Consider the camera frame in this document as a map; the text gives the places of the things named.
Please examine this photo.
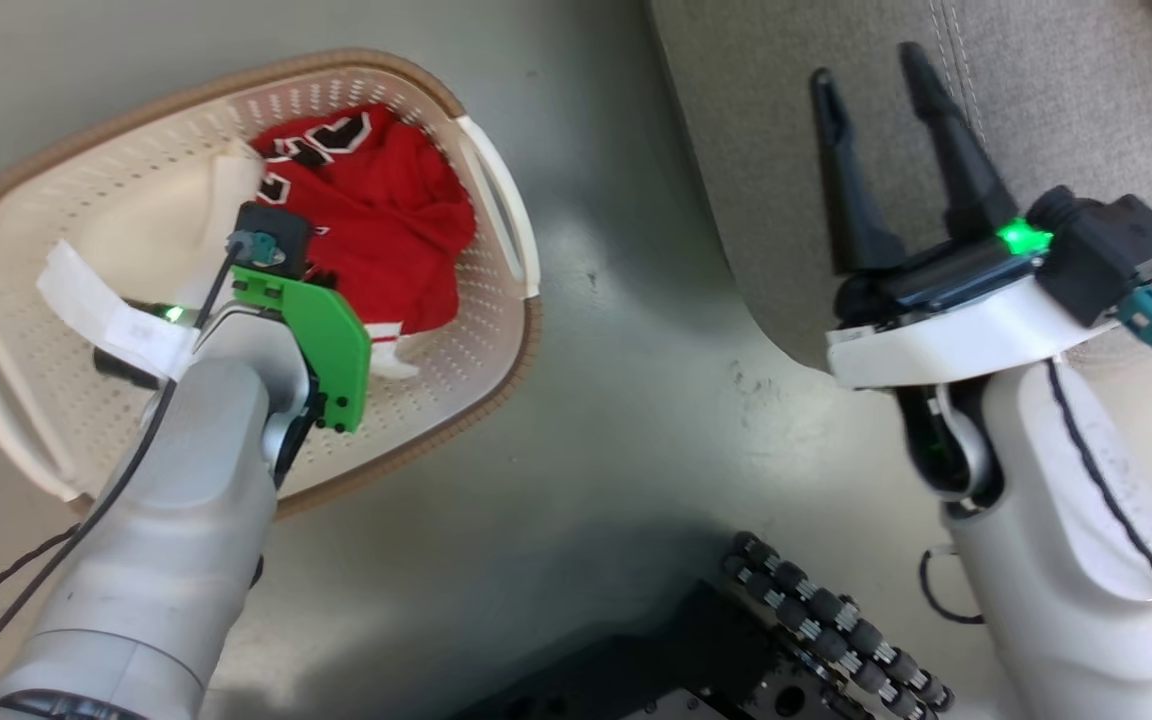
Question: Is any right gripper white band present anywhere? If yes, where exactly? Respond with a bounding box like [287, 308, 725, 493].
[810, 41, 1123, 392]

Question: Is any black roller omni wheel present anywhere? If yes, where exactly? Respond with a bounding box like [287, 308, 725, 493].
[719, 530, 957, 720]

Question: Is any cream perforated laundry basket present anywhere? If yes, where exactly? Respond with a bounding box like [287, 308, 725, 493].
[0, 48, 544, 521]

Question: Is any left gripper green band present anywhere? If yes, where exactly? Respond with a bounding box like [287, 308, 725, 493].
[93, 265, 373, 435]

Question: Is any white tape label strip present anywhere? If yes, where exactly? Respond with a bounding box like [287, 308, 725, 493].
[36, 238, 202, 383]

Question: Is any red jersey with white trim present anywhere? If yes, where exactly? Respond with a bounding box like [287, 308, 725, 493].
[201, 103, 478, 382]

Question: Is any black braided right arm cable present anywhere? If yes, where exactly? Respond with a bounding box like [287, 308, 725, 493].
[919, 358, 1152, 686]

